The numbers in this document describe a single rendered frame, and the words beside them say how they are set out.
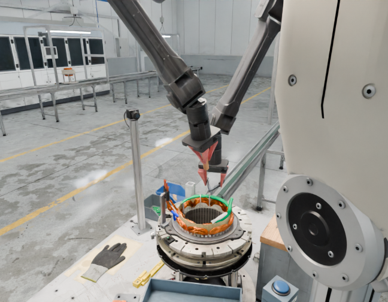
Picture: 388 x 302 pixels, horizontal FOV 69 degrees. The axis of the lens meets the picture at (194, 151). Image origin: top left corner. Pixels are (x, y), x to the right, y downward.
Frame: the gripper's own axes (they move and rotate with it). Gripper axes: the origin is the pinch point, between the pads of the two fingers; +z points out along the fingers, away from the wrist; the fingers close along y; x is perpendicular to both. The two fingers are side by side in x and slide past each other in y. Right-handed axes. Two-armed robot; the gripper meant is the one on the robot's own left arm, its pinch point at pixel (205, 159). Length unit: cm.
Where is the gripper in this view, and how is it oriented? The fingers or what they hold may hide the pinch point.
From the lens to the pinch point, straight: 84.4
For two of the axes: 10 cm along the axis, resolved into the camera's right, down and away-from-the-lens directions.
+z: 1.6, 7.8, 6.0
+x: 7.3, 3.2, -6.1
